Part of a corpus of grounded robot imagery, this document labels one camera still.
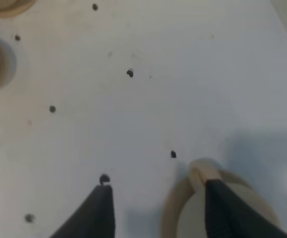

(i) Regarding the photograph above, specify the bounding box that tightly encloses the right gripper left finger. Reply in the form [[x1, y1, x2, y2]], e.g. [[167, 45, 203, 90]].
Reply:
[[51, 185, 115, 238]]

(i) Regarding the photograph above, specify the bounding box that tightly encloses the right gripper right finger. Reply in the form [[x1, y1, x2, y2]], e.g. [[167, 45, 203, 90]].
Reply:
[[205, 179, 287, 238]]

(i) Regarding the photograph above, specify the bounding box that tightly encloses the round beige teapot saucer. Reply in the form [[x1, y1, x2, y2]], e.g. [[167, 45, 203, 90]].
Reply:
[[160, 170, 281, 238]]

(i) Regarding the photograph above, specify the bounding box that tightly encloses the far beige cup saucer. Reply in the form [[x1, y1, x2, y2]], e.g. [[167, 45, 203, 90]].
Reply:
[[0, 0, 36, 18]]

